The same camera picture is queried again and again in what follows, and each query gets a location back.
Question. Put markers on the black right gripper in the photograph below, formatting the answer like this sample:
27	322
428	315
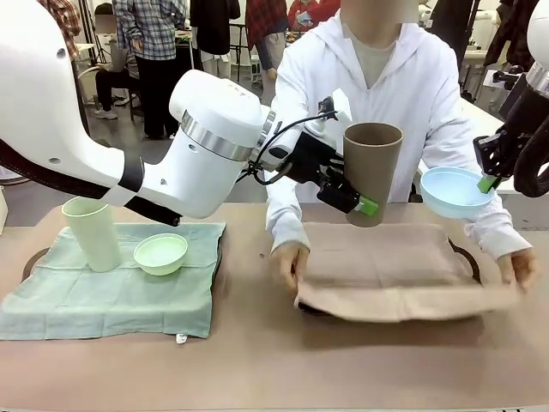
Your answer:
523	111

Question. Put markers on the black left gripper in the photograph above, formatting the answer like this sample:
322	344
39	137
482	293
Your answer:
306	156

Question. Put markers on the tan brown cup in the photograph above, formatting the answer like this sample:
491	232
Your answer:
373	171

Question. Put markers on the light blue bowl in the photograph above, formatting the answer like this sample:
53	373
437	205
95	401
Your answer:
450	193

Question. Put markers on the beige cloth mat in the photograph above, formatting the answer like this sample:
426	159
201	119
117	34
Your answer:
386	274

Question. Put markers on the pale green bowl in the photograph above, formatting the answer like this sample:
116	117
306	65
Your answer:
161	257

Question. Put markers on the pale green cup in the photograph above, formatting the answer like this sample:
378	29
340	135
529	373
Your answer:
94	240

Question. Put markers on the green cloth mat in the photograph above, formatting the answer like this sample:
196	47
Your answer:
107	300

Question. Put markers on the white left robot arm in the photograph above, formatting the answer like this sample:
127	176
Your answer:
206	129

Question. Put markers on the person's left forearm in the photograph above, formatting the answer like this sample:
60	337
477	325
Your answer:
497	232

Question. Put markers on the person's right forearm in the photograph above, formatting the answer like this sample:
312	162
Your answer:
285	223

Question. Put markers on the person's right hand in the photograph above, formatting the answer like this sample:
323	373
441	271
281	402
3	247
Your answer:
291	266

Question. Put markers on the person's left hand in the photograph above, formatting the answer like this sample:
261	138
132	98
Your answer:
521	270

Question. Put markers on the person in white hoodie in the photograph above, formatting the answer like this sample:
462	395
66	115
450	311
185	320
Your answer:
377	86

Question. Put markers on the person in dark red shirt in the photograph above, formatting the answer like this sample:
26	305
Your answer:
266	26

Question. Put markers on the person in black top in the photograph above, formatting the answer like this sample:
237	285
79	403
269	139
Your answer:
214	26

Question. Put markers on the person in blue plaid shirt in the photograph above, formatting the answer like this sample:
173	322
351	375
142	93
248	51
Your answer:
154	43

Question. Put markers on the seated person in dark trousers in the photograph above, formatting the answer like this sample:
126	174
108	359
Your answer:
111	86

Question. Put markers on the person in red plaid shirt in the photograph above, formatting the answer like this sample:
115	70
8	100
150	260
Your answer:
64	21

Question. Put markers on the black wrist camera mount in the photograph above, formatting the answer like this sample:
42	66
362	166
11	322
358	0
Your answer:
506	79

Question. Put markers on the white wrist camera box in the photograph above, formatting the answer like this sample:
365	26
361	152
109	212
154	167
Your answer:
342	105

